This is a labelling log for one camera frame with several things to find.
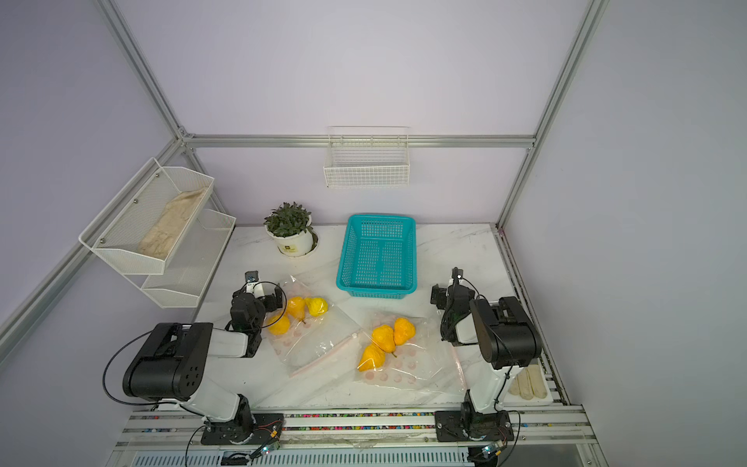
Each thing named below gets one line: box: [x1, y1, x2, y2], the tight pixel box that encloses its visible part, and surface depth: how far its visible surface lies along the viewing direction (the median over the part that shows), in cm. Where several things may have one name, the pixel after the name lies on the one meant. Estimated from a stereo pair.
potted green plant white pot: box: [263, 201, 320, 257], surface depth 100 cm
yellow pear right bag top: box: [392, 317, 418, 346], surface depth 88 cm
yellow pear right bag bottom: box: [357, 342, 387, 372], surface depth 82 cm
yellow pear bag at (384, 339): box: [371, 323, 397, 359], surface depth 87 cm
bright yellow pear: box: [304, 297, 330, 318], surface depth 93 cm
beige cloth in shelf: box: [138, 187, 208, 259], surface depth 81 cm
